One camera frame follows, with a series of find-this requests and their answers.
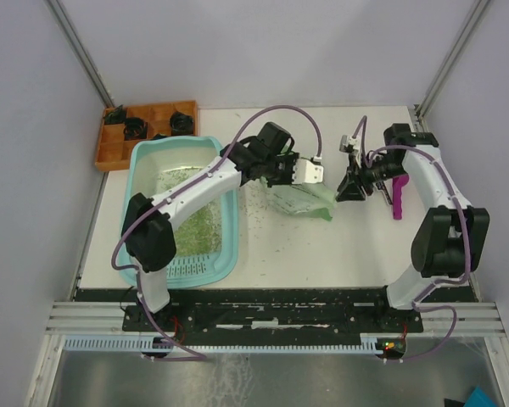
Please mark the magenta plastic litter scoop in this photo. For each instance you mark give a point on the magenta plastic litter scoop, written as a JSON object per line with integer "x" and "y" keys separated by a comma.
{"x": 398, "y": 183}

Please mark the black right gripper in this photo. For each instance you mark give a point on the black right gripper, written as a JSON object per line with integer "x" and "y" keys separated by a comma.
{"x": 349, "y": 189}

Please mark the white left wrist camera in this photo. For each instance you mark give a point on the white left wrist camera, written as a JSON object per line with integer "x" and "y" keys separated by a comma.
{"x": 307, "y": 172}

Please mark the white plastic clip tool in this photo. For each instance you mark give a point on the white plastic clip tool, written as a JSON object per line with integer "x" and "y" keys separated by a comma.
{"x": 385, "y": 192}

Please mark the black ring part in tray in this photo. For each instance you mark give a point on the black ring part in tray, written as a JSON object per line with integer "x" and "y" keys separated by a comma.
{"x": 135, "y": 128}

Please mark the black round part in tray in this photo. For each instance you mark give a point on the black round part in tray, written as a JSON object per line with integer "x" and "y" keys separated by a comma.
{"x": 181, "y": 124}

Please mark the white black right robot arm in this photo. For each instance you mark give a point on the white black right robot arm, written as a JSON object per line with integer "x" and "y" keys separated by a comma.
{"x": 447, "y": 247}

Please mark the green cat litter bag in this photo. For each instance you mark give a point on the green cat litter bag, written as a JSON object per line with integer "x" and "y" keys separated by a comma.
{"x": 315, "y": 201}

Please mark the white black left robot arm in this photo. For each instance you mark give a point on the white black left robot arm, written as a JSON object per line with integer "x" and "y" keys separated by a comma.
{"x": 150, "y": 223}

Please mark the aluminium frame rail left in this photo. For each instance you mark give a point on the aluminium frame rail left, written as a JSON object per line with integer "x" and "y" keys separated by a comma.
{"x": 65, "y": 24}

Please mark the blue object bottom corner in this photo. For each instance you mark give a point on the blue object bottom corner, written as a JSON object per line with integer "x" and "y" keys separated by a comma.
{"x": 478, "y": 398}

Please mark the orange compartment tray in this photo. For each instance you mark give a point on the orange compartment tray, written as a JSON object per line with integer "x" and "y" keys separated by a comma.
{"x": 114, "y": 152}

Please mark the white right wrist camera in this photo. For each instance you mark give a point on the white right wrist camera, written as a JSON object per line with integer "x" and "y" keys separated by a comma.
{"x": 350, "y": 145}

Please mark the green litter granules pile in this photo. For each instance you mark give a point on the green litter granules pile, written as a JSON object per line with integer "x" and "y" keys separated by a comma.
{"x": 201, "y": 232}

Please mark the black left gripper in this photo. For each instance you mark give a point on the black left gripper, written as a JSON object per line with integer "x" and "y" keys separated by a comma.
{"x": 290, "y": 158}

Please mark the teal plastic litter box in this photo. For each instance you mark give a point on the teal plastic litter box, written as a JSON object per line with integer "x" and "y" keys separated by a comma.
{"x": 157, "y": 166}

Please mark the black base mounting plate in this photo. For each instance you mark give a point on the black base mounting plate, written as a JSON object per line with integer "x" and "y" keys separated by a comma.
{"x": 282, "y": 317}

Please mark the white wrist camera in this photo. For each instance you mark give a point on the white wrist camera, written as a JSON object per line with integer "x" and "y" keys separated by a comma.
{"x": 350, "y": 145}
{"x": 307, "y": 172}

